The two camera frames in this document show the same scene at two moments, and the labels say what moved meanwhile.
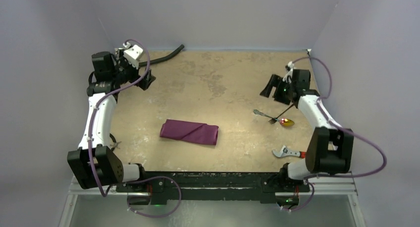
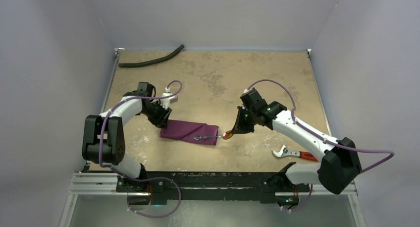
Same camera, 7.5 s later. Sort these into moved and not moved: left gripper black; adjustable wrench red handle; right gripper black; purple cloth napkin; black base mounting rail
Moved: left gripper black; right gripper black
Not moved: purple cloth napkin; black base mounting rail; adjustable wrench red handle
